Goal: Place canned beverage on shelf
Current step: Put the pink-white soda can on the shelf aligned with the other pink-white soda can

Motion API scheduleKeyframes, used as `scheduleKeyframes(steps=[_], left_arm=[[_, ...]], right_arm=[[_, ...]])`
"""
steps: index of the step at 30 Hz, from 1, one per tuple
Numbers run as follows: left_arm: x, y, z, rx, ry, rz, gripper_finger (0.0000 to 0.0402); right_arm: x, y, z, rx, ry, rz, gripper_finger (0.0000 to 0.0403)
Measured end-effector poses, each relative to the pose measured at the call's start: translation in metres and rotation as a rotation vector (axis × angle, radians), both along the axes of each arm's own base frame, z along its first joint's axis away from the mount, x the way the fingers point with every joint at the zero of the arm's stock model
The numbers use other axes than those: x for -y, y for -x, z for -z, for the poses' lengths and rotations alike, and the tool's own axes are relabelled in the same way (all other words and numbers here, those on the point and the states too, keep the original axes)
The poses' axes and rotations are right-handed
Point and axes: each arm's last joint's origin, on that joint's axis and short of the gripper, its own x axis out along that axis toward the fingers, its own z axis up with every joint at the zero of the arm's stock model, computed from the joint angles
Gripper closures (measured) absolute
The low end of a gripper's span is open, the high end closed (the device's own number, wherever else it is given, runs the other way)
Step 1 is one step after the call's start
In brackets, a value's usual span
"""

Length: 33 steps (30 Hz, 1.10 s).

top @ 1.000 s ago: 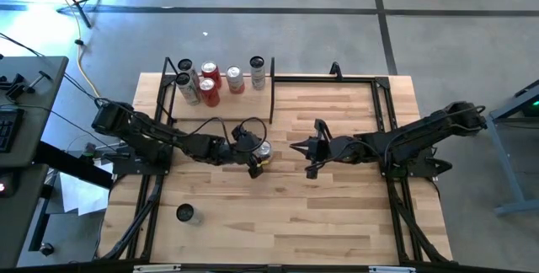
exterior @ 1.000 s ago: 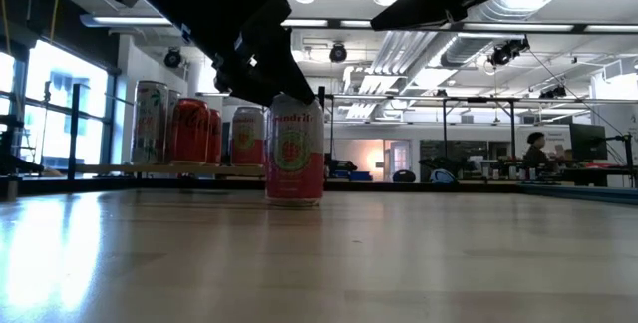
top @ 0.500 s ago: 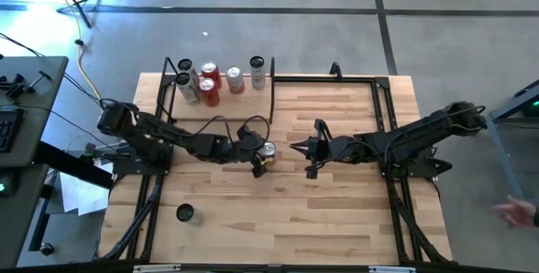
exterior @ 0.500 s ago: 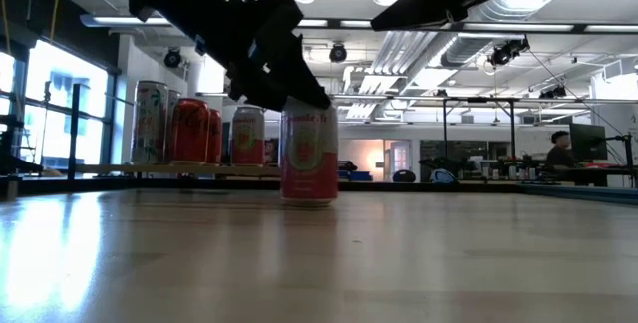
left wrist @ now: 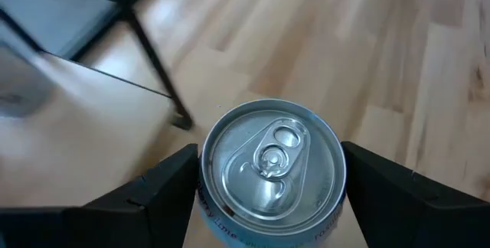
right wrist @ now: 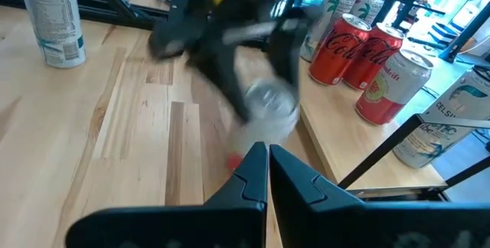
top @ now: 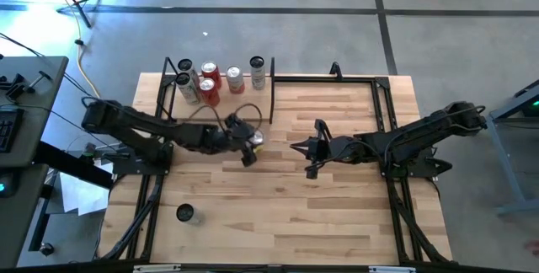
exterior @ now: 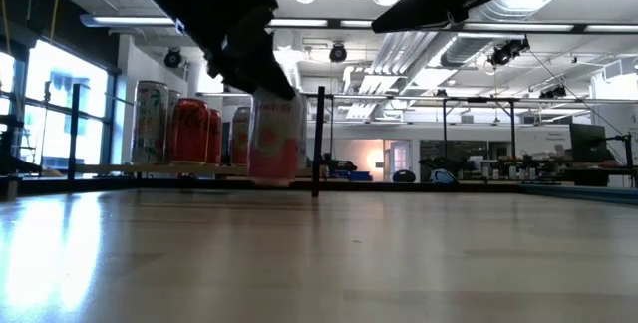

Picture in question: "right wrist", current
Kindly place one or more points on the black shelf end frame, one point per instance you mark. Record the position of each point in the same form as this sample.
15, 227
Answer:
383, 147

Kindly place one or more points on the Celsius Peach Vibe can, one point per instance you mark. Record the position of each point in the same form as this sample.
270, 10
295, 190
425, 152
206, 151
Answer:
366, 8
329, 14

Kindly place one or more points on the red Coca-Cola can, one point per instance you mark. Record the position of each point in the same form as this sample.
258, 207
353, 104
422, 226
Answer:
375, 56
337, 53

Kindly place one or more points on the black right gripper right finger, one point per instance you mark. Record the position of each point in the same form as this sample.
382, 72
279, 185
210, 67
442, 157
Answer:
325, 225

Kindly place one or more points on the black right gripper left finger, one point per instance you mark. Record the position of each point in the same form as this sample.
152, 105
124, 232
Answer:
229, 225

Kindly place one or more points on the pink Spindrift can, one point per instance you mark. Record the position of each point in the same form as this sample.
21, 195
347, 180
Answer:
390, 91
268, 125

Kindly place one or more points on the Celsius Arctic Vibe can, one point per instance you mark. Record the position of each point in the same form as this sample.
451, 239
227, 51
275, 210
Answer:
53, 22
448, 125

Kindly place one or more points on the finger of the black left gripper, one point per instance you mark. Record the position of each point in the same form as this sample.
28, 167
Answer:
214, 64
289, 49

